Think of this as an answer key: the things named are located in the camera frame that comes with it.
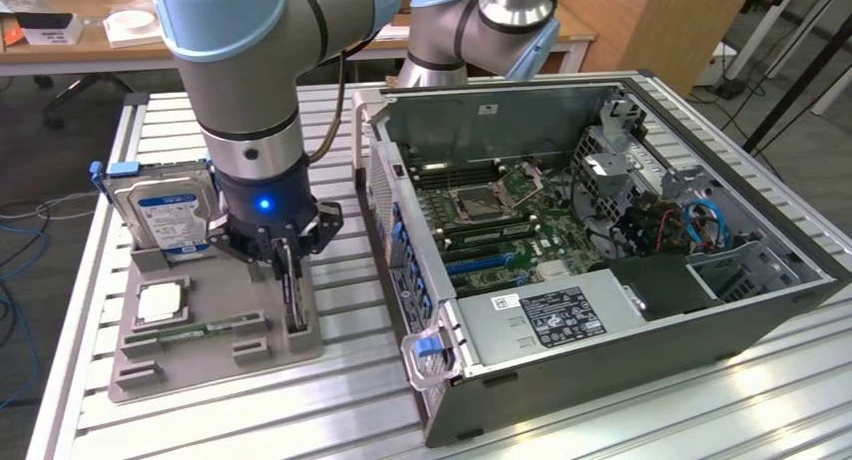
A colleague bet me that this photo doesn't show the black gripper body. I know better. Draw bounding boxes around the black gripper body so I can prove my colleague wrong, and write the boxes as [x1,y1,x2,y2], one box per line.
[212,154,324,263]

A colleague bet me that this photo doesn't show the black graphics card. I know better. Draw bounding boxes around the black graphics card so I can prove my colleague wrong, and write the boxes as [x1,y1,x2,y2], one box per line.
[276,242,314,334]

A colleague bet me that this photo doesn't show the hard disk in blue caddy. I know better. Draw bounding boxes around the hard disk in blue caddy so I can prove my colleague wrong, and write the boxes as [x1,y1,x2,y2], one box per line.
[88,153,225,259]

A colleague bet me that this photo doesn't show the grey plastic parts rack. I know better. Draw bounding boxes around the grey plastic parts rack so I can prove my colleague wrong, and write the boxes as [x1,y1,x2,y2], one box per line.
[109,230,328,406]

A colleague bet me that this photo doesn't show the silver CPU chip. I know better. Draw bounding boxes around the silver CPU chip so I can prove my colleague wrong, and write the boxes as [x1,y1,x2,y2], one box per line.
[136,283,188,326]

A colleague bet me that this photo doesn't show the green RAM stick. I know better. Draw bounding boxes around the green RAM stick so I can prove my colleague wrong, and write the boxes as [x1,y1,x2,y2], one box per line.
[125,317,265,346]

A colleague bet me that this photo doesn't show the blue expansion slot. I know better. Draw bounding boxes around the blue expansion slot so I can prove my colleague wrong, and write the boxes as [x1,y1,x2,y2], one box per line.
[442,252,514,276]

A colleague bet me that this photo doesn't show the metal socket cover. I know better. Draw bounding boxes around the metal socket cover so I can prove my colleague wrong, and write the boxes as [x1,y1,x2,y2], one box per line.
[494,161,546,205]

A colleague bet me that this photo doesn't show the grey power supply unit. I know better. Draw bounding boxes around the grey power supply unit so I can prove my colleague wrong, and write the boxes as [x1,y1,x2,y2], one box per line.
[454,269,650,369]

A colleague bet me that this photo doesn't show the green motherboard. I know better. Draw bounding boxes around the green motherboard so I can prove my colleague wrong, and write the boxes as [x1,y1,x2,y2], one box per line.
[398,155,600,289]

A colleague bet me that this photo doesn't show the silver chipset heatsink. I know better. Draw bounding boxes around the silver chipset heatsink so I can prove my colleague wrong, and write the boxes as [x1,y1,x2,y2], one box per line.
[534,259,570,281]

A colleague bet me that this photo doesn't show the white paper booklet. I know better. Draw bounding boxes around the white paper booklet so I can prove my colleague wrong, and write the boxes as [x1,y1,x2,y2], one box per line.
[376,11,412,43]

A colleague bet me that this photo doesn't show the white square tray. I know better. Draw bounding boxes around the white square tray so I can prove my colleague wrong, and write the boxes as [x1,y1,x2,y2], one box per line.
[102,9,166,49]

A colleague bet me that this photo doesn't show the grey metal drive cage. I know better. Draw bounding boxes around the grey metal drive cage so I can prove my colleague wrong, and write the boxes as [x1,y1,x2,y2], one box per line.
[570,125,666,222]

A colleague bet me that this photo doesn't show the white box black lid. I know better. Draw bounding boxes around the white box black lid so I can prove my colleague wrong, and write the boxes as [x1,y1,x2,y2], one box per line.
[12,11,86,47]

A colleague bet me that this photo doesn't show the orange box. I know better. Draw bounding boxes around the orange box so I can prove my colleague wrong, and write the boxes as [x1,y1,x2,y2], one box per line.
[0,18,25,52]

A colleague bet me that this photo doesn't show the open dark grey PC case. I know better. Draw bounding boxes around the open dark grey PC case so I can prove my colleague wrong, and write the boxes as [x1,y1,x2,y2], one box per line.
[350,70,852,449]

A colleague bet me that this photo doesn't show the black plastic shroud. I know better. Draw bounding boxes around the black plastic shroud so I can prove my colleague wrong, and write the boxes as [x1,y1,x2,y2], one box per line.
[588,252,724,321]

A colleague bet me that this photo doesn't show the wooden cabinet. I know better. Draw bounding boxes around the wooden cabinet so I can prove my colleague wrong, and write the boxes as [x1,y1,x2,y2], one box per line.
[557,0,760,97]

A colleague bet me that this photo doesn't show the grey metal disk bay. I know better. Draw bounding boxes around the grey metal disk bay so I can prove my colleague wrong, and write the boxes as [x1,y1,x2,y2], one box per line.
[684,239,800,304]

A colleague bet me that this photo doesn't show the black stand pole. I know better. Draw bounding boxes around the black stand pole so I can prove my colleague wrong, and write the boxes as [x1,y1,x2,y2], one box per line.
[741,30,852,155]

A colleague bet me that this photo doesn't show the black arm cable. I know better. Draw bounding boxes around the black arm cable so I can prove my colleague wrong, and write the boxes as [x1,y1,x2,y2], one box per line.
[289,0,401,160]

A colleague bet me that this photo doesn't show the white floor cable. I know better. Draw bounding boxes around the white floor cable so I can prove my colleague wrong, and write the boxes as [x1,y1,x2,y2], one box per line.
[0,193,101,222]

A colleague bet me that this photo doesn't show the blue floor cable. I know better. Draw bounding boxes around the blue floor cable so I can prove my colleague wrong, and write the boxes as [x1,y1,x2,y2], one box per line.
[0,223,52,411]

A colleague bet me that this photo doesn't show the wooden desk white frame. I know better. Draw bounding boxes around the wooden desk white frame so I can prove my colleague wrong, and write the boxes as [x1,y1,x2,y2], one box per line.
[0,0,600,90]

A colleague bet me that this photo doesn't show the red wire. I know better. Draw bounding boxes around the red wire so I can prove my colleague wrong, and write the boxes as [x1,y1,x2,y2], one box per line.
[654,205,681,251]

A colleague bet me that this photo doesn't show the blue wire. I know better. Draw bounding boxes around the blue wire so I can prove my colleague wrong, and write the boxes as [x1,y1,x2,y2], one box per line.
[684,198,733,251]

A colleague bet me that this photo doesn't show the white table frame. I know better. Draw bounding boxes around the white table frame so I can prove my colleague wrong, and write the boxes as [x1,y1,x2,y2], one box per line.
[690,0,852,117]

